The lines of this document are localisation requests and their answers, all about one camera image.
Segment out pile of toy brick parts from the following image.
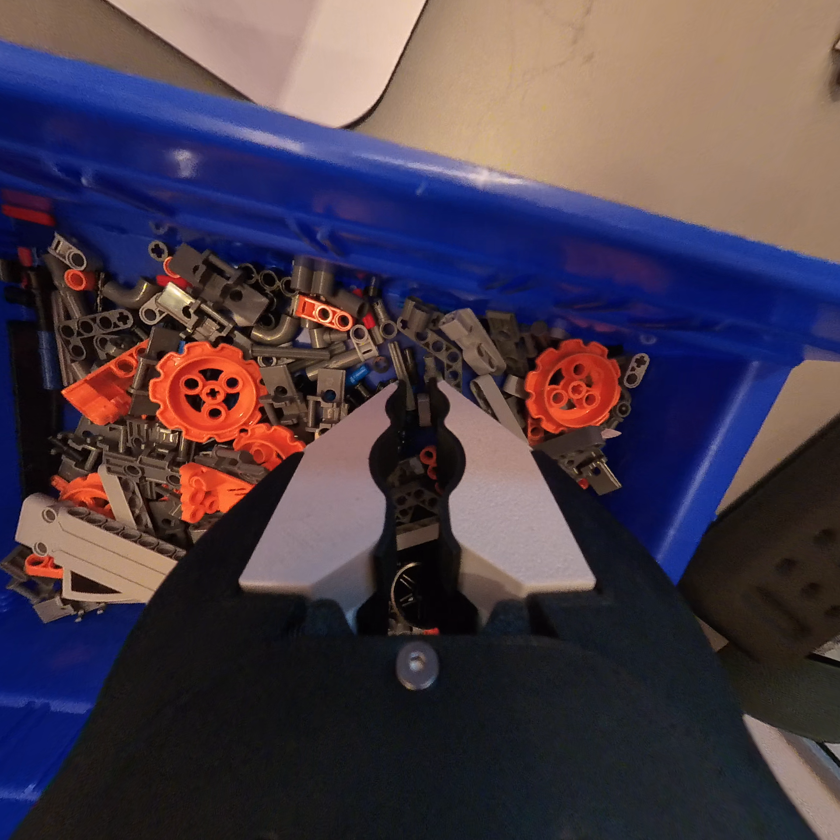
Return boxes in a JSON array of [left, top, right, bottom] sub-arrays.
[[0, 233, 651, 637]]

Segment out white metal board stand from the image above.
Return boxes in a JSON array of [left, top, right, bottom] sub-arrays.
[[108, 0, 431, 129]]

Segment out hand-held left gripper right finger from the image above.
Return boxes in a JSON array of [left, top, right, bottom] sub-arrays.
[[427, 381, 598, 634]]

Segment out blue plastic storage bin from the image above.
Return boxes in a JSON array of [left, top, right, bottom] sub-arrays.
[[0, 39, 840, 834]]

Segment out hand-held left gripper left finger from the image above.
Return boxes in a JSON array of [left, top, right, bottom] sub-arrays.
[[238, 381, 408, 634]]

